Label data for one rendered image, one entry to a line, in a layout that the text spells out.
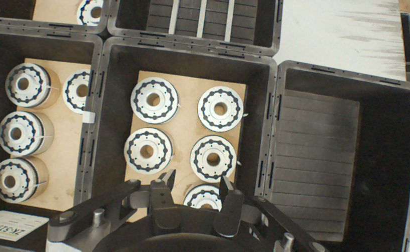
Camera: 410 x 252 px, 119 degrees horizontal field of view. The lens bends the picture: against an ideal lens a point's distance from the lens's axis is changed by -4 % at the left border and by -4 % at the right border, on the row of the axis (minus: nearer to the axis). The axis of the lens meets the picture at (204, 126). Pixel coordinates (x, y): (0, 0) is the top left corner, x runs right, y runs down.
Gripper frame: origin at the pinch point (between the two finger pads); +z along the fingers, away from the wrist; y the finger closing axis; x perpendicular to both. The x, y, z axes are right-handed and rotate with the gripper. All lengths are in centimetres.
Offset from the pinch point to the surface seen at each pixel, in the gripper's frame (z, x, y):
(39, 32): 7.6, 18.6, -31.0
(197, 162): 14.5, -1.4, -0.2
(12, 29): 7.6, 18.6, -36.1
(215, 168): 13.6, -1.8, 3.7
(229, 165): 14.5, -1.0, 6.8
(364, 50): 30, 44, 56
